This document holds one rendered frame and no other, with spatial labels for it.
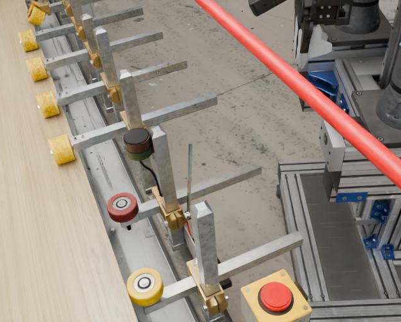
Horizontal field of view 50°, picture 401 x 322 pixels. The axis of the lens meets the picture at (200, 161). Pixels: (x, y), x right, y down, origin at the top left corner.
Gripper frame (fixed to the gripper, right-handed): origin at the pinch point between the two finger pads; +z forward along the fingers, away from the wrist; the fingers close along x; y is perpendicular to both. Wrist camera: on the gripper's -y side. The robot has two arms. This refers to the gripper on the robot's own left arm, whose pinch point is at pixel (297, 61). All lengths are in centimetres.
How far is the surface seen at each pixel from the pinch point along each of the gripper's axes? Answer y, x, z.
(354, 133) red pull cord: -10, -58, -33
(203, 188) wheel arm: -21, 11, 46
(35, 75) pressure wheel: -81, 63, 38
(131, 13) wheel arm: -50, 107, 37
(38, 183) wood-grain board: -67, 13, 42
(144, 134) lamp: -32.2, 2.5, 17.6
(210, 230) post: -18.3, -20.1, 24.1
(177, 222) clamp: -28, 1, 47
